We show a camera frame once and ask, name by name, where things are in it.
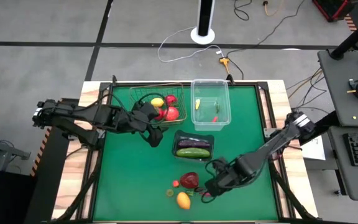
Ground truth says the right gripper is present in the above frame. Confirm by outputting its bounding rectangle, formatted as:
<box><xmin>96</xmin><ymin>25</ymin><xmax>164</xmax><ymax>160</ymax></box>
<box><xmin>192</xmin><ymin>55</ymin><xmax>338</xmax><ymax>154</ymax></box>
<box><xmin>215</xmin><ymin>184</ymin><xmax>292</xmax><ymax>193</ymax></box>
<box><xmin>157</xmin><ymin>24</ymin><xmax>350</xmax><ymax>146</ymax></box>
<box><xmin>193</xmin><ymin>157</ymin><xmax>242</xmax><ymax>203</ymax></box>

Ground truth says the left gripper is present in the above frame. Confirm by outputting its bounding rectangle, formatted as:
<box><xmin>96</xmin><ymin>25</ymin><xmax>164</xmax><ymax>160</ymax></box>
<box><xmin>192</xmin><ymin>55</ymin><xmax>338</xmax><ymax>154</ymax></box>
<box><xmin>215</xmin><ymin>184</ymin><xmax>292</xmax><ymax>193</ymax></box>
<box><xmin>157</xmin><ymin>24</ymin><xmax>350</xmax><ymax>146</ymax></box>
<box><xmin>131</xmin><ymin>103</ymin><xmax>165</xmax><ymax>147</ymax></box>

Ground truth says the large dark red tomato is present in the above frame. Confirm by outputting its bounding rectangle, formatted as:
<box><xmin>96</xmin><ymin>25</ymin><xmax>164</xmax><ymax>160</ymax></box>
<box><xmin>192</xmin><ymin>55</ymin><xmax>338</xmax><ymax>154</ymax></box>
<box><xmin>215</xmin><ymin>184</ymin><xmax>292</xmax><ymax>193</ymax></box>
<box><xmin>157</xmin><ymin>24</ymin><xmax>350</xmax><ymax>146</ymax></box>
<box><xmin>179</xmin><ymin>171</ymin><xmax>200</xmax><ymax>189</ymax></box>

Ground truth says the orange yellow mango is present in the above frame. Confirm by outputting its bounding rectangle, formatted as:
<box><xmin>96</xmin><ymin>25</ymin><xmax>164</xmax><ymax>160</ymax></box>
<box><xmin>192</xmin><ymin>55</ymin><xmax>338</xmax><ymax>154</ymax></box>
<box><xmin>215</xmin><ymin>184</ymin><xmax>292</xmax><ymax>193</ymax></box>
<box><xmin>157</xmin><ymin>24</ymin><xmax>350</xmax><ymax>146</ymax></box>
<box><xmin>176</xmin><ymin>192</ymin><xmax>191</xmax><ymax>210</ymax></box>

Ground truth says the large shiny red apple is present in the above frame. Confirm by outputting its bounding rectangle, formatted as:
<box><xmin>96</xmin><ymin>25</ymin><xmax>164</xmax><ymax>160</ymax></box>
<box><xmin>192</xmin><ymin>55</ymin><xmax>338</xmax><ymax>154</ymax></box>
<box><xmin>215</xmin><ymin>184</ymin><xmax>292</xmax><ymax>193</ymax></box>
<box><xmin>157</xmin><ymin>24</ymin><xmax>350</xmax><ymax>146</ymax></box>
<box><xmin>163</xmin><ymin>106</ymin><xmax>180</xmax><ymax>122</ymax></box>

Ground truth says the yellow lemon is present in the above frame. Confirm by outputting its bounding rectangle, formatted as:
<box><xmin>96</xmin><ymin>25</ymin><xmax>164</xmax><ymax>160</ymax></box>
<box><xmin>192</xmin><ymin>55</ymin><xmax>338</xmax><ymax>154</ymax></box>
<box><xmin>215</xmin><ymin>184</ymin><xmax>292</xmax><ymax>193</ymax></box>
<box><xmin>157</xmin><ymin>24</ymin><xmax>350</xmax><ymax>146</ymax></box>
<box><xmin>150</xmin><ymin>97</ymin><xmax>165</xmax><ymax>108</ymax></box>

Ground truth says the purple eggplant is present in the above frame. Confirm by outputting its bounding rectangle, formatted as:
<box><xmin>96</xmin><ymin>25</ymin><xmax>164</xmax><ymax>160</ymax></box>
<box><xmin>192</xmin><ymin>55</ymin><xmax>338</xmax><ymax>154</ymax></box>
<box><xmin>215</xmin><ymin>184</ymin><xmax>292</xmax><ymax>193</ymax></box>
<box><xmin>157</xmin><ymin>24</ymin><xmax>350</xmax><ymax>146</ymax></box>
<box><xmin>177</xmin><ymin>139</ymin><xmax>211</xmax><ymax>149</ymax></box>

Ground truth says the green cucumber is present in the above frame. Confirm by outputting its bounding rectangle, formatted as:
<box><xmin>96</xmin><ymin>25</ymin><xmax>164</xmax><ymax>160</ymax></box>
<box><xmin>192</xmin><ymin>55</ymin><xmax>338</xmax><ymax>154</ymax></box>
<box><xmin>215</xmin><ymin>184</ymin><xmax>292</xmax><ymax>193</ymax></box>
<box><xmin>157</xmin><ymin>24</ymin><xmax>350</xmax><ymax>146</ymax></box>
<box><xmin>175</xmin><ymin>147</ymin><xmax>211</xmax><ymax>159</ymax></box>

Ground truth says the dark plastic tray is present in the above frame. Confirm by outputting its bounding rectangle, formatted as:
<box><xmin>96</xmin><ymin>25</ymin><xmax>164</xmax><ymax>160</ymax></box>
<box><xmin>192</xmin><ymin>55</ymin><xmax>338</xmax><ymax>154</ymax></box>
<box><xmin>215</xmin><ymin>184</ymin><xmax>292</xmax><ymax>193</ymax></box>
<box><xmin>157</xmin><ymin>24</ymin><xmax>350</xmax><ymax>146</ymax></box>
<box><xmin>172</xmin><ymin>129</ymin><xmax>215</xmax><ymax>162</ymax></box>

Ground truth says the green table mat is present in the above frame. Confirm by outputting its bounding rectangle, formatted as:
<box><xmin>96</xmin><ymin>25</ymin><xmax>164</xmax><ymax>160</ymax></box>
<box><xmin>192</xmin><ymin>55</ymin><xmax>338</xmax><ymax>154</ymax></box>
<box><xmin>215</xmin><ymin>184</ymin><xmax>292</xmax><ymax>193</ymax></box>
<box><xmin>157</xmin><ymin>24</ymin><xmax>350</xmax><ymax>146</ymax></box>
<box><xmin>93</xmin><ymin>85</ymin><xmax>279</xmax><ymax>222</ymax></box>

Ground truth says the clear plastic container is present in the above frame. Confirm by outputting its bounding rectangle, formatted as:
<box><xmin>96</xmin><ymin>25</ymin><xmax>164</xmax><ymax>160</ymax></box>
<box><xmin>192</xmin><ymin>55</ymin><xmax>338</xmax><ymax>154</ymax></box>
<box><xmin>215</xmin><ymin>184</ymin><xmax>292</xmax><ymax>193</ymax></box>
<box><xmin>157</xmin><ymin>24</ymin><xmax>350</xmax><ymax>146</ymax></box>
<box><xmin>190</xmin><ymin>78</ymin><xmax>232</xmax><ymax>131</ymax></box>

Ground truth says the yellow power plug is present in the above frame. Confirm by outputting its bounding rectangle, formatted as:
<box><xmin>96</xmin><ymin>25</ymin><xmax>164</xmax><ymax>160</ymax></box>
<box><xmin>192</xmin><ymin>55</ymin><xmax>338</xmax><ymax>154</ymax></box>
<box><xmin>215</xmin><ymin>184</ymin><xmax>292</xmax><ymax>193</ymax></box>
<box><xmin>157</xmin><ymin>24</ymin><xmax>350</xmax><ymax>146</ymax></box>
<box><xmin>218</xmin><ymin>56</ymin><xmax>231</xmax><ymax>75</ymax></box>

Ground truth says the white paper sheet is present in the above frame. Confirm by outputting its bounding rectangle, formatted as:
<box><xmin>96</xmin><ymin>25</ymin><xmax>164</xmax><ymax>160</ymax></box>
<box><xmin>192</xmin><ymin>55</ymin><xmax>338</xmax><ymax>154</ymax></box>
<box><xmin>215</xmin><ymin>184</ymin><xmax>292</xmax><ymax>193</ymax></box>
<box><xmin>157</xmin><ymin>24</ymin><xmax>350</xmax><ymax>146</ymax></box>
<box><xmin>301</xmin><ymin>136</ymin><xmax>326</xmax><ymax>161</ymax></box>

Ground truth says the grey workstation desk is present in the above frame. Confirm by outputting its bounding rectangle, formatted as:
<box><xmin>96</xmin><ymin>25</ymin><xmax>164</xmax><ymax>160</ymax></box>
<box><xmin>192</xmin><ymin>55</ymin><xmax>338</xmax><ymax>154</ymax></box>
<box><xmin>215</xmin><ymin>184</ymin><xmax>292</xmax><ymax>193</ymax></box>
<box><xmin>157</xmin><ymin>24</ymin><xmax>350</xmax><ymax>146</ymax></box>
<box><xmin>317</xmin><ymin>49</ymin><xmax>358</xmax><ymax>202</ymax></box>

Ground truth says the gold wire basket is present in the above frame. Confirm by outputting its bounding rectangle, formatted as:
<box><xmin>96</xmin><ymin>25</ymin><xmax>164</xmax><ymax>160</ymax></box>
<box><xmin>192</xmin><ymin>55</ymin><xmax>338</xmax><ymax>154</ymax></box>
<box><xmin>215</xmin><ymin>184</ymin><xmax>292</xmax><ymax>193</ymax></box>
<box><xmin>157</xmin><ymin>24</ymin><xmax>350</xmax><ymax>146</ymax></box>
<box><xmin>129</xmin><ymin>82</ymin><xmax>188</xmax><ymax>127</ymax></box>

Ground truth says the white power cable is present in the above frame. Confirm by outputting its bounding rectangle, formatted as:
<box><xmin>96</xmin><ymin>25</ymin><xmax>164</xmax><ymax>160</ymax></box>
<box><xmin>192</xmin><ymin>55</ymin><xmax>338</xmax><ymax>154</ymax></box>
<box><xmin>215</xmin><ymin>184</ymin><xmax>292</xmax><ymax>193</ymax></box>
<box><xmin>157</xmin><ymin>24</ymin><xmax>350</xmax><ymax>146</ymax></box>
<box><xmin>157</xmin><ymin>26</ymin><xmax>225</xmax><ymax>63</ymax></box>

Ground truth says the black aluminium table frame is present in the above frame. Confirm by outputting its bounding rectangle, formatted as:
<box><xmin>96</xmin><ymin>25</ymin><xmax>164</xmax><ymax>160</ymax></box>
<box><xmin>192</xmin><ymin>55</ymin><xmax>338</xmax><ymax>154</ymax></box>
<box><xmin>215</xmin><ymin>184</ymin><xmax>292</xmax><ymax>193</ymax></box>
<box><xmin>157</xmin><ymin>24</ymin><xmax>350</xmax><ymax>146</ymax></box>
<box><xmin>76</xmin><ymin>81</ymin><xmax>316</xmax><ymax>224</ymax></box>

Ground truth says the looped black floor cable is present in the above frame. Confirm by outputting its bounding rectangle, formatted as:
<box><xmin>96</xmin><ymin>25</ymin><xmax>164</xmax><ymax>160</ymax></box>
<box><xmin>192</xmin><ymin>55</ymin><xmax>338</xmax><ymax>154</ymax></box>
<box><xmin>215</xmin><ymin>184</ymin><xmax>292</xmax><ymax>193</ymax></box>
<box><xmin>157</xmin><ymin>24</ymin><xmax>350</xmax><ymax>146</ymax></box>
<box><xmin>233</xmin><ymin>0</ymin><xmax>252</xmax><ymax>22</ymax></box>

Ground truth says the black yellow cable bundle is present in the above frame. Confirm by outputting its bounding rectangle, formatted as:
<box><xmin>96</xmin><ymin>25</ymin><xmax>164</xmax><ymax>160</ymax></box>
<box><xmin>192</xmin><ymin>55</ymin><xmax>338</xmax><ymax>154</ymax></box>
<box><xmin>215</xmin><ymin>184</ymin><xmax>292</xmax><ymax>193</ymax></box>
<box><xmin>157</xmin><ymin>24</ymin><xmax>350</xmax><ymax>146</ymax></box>
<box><xmin>286</xmin><ymin>68</ymin><xmax>328</xmax><ymax>110</ymax></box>

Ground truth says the long black floor cable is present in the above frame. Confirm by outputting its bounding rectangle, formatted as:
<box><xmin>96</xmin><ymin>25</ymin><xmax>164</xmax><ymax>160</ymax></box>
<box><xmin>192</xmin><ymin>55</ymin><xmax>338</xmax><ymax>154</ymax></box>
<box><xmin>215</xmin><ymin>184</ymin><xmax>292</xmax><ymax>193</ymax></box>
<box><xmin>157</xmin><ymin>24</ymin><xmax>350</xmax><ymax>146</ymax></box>
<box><xmin>225</xmin><ymin>0</ymin><xmax>306</xmax><ymax>80</ymax></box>

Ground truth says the orange extension cable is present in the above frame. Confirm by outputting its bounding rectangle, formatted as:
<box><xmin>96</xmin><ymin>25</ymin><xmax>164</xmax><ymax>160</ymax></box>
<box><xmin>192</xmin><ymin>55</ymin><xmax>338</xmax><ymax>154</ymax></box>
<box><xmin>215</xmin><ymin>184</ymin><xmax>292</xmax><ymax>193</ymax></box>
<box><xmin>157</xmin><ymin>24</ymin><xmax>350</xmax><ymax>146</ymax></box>
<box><xmin>262</xmin><ymin>0</ymin><xmax>284</xmax><ymax>17</ymax></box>

